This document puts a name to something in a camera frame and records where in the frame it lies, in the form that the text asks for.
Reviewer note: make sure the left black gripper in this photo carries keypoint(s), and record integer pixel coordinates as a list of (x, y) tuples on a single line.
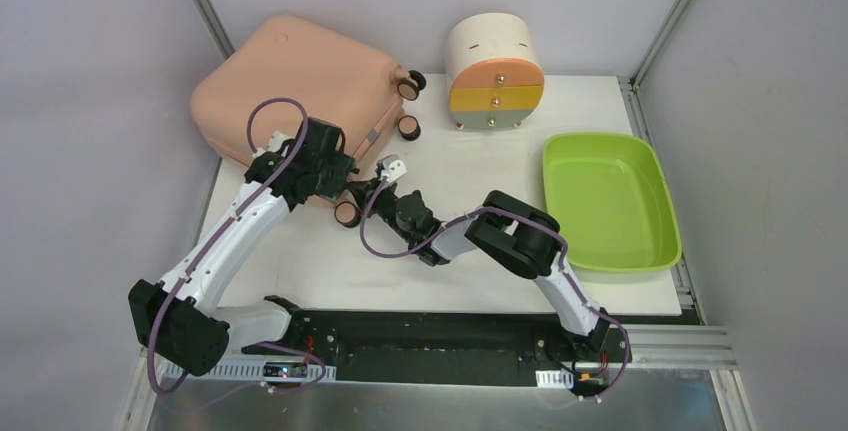
[(337, 172)]

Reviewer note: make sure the green plastic tray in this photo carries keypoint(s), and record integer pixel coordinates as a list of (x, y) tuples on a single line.
[(609, 194)]

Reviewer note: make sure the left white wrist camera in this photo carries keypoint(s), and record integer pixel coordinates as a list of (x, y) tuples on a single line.
[(279, 143)]

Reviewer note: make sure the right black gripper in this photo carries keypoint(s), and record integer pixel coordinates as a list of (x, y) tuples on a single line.
[(370, 200)]

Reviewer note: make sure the pink hard-shell suitcase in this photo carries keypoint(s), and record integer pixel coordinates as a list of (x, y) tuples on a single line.
[(337, 79)]

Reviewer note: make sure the cream three-drawer round cabinet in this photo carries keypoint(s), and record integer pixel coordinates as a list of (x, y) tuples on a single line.
[(494, 77)]

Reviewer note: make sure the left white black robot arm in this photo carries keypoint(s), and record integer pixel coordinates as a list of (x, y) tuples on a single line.
[(179, 317)]

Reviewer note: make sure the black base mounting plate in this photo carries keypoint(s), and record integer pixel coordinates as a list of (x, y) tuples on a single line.
[(477, 368)]

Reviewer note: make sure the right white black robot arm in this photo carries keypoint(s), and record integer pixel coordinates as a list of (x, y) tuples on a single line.
[(519, 237)]

